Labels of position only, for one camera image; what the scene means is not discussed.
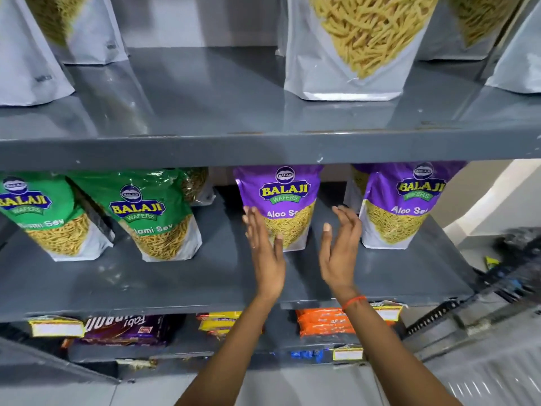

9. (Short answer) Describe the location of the person's right hand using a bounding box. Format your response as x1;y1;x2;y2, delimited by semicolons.
319;206;363;300

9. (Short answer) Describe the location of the person's left hand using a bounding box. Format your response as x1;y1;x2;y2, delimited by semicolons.
242;206;287;302

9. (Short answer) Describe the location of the person's right forearm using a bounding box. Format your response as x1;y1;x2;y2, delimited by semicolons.
334;294;462;406

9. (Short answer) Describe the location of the person's left forearm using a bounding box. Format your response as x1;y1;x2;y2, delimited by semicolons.
175;292;283;406

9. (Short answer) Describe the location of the purple snack pouch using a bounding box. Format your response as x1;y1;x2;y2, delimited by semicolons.
233;165;324;252
359;161;468;250

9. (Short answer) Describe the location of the red thread wristband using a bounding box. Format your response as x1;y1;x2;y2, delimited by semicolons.
341;295;368;313

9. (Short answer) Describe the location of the orange snack pack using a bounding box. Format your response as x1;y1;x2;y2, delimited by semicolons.
295;308;400;338

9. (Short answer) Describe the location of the yellow-edged shelf price label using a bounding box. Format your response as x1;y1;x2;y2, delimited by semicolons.
28;316;86;339
332;346;365;362
371;301;405;323

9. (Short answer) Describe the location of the yellow red snack pack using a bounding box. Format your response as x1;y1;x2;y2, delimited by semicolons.
196;311;245;338

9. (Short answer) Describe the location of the blue packet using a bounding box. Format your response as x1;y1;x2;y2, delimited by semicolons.
290;349;325;363

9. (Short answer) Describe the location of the grey metal shelf rack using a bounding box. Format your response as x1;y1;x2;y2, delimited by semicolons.
0;46;541;383

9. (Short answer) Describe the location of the green snack pouch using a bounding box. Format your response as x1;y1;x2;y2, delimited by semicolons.
0;172;116;262
67;168;203;263

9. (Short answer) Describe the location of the purple biscuit pack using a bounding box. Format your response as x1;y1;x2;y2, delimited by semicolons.
80;314;172;347

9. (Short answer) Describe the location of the corrugated metal shutter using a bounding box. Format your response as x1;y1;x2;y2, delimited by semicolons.
403;266;541;406

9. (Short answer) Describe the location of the pile of dark packets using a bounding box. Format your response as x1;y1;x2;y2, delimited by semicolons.
482;226;541;292

